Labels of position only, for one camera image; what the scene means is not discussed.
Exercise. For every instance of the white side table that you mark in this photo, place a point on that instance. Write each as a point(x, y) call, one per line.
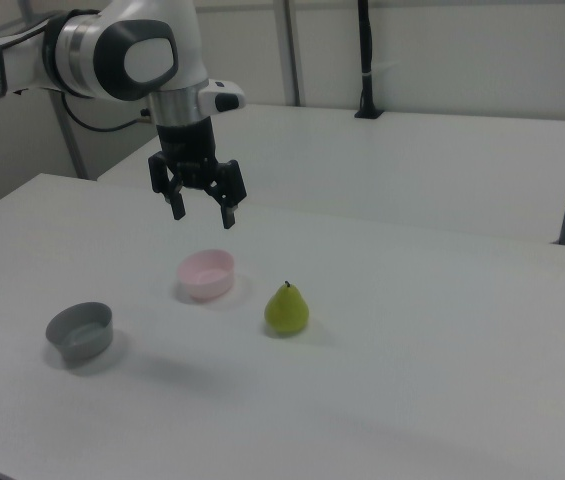
point(387, 165)

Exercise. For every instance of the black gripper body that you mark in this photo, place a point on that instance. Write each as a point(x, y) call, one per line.
point(187, 145)

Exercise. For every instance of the green pear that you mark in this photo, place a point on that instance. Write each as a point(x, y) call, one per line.
point(287, 312)

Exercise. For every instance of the pink plastic bowl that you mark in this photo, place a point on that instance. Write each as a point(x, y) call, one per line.
point(207, 280)

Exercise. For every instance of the grey plastic bowl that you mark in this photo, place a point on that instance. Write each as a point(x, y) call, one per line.
point(79, 332)

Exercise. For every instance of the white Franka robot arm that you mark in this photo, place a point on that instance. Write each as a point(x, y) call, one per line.
point(87, 50)

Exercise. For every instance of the black camera pole with base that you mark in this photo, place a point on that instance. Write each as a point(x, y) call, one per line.
point(366, 50)

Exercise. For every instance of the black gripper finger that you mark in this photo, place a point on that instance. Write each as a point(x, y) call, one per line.
point(229, 200)
point(178, 200)

